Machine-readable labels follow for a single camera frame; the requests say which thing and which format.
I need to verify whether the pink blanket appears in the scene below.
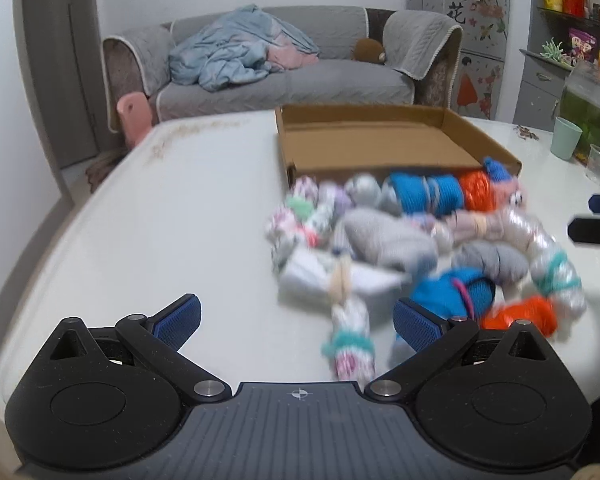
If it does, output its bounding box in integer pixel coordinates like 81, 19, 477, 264
266, 35, 318, 72

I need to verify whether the pastel fuzzy sock bundle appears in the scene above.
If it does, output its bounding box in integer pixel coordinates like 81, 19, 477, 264
264, 196, 335, 273

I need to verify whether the pink fluffy blue ball toy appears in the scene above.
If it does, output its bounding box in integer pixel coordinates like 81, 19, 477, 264
483, 157, 527, 209

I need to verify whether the brown cardboard box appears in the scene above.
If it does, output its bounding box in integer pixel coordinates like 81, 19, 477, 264
275, 104, 522, 184

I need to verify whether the glass fish bowl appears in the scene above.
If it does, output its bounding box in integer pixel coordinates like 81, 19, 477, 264
558, 61, 600, 164

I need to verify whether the grey sock bundle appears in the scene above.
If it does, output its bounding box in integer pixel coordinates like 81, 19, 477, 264
451, 240, 529, 286
332, 208, 438, 278

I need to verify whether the small white teal tied bundle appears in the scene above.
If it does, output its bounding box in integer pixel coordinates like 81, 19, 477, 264
322, 296, 375, 388

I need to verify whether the pink plastic chair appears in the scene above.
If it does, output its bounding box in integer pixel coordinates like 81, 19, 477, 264
117, 92, 152, 148

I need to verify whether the orange plastic bag bundle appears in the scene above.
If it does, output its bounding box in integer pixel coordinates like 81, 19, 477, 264
458, 170, 495, 212

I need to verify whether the mint green cup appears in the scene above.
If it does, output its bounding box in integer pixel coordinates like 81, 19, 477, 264
550, 117, 582, 160

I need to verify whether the mauve knit sock bundle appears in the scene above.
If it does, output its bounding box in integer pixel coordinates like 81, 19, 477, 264
430, 210, 504, 252

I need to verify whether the blue sock roll pink tie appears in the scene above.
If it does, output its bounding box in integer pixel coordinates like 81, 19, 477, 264
410, 268, 496, 321

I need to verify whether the floral decorated cabinet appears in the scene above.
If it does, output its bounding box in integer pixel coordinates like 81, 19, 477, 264
406, 0, 509, 120

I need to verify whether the lilac bubble wrap bundle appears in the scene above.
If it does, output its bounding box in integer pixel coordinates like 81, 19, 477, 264
318, 181, 353, 224

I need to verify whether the light blue blanket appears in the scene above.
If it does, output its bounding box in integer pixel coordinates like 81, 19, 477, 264
169, 6, 320, 92

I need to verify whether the clear bubble wrap bundle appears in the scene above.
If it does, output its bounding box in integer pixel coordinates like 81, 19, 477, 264
498, 207, 556, 262

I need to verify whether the white green leaf bundle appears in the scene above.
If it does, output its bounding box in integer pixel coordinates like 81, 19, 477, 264
290, 176, 318, 206

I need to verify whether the clear plastic cup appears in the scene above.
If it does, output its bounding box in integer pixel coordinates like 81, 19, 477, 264
585, 144, 600, 183

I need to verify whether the white patterned paper bundle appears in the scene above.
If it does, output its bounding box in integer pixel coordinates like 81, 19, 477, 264
278, 247, 411, 306

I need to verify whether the bubble wrap teal tie bundle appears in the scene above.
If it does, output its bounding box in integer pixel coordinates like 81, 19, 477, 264
530, 244, 588, 320

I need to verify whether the brown plush toy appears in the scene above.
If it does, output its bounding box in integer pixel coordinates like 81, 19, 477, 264
352, 38, 386, 64

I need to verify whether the sunflower seed shells pile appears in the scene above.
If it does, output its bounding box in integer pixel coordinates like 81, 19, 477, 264
514, 125, 540, 141

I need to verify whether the blue sock roll rope tie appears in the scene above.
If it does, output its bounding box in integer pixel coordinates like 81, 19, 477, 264
381, 172, 465, 218

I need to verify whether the white sock bundle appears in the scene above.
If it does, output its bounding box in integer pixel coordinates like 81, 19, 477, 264
343, 174, 381, 209

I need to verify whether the grey shelf cabinet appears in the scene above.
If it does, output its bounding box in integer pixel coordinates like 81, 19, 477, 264
514, 0, 600, 130

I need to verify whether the grey door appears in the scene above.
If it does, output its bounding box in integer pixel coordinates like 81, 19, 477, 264
22, 0, 102, 168

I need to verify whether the grey sofa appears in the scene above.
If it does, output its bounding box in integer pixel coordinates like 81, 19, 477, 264
102, 6, 463, 132

